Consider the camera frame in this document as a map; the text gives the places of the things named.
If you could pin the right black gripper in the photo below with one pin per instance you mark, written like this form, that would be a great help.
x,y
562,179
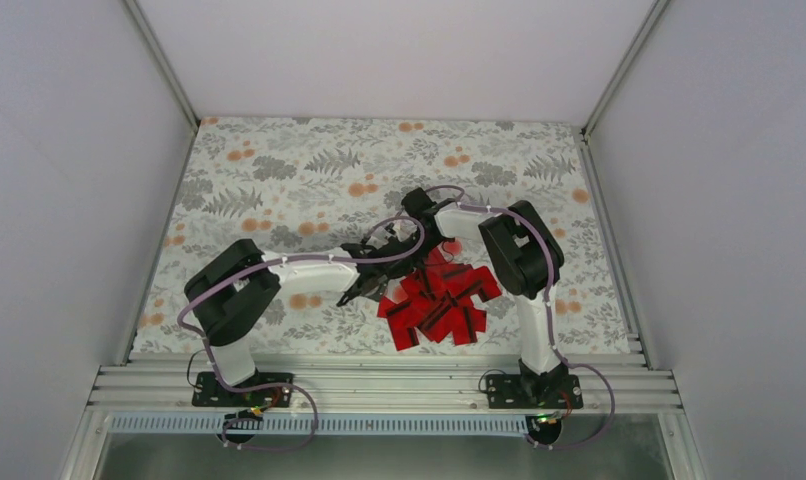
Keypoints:
x,y
418,264

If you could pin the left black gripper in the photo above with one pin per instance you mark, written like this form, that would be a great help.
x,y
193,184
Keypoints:
x,y
379,289

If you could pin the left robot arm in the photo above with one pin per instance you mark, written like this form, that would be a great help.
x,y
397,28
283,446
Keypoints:
x,y
230,294

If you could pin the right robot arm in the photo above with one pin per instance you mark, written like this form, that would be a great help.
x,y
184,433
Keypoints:
x,y
480,253

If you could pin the red card centre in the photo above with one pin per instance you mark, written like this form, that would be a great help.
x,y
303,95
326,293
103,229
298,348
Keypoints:
x,y
429,272

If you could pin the red card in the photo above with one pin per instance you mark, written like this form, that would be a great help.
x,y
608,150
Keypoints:
x,y
466,323
429,272
403,333

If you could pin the white red-dot card left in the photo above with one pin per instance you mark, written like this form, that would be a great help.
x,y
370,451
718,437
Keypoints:
x,y
393,295

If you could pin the white red-dot card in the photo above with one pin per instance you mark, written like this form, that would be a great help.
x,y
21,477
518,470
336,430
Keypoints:
x,y
393,295
452,247

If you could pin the white red-dot card right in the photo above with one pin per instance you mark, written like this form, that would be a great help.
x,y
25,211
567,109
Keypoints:
x,y
452,247

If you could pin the red card bottom left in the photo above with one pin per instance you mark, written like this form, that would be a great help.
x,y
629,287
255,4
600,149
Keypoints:
x,y
403,333

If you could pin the red card right edge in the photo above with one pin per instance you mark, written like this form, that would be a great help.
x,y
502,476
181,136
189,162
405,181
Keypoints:
x,y
478,282

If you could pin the red card bottom middle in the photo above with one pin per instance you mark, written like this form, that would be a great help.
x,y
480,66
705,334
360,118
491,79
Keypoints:
x,y
466,323

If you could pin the floral patterned table mat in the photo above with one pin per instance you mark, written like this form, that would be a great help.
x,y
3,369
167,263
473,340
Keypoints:
x,y
308,184

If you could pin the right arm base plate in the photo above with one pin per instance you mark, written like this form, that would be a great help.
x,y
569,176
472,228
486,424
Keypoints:
x,y
508,391

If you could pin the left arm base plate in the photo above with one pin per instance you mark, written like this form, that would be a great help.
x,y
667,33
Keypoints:
x,y
264,390

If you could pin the aluminium rail frame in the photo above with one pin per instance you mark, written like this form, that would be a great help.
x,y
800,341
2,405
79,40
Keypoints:
x,y
373,395

